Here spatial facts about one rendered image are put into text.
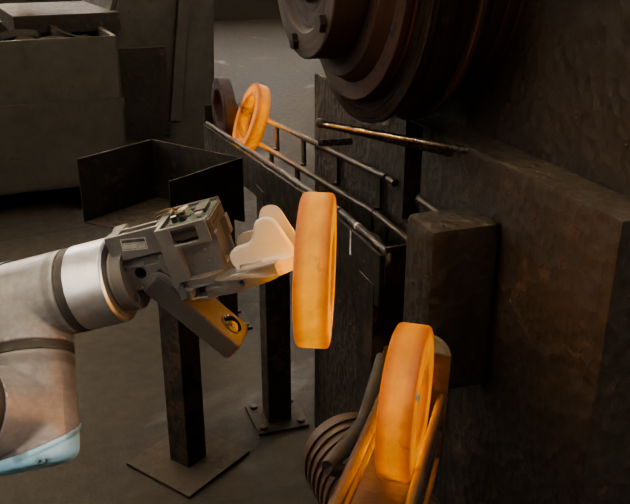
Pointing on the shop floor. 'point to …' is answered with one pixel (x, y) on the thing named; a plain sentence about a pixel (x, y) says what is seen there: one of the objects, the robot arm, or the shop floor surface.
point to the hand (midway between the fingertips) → (315, 252)
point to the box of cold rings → (45, 106)
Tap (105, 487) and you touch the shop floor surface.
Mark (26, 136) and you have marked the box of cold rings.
